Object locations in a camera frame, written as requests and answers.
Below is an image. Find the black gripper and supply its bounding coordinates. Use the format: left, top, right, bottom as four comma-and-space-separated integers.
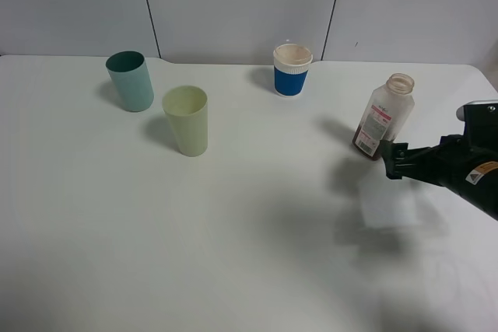
380, 135, 497, 219

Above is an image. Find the clear plastic drink bottle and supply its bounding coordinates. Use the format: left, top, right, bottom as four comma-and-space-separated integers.
352, 73, 415, 160

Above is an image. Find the blue white paper cup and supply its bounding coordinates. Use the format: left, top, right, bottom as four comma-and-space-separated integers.
273, 43, 314, 96

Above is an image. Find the pale green plastic cup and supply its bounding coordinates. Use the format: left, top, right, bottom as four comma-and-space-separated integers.
162, 86, 208, 157

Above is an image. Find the teal plastic cup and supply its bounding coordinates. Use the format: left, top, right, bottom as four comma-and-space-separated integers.
105, 51, 154, 112

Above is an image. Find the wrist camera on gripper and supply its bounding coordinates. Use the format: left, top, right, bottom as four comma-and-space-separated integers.
456, 100, 498, 152

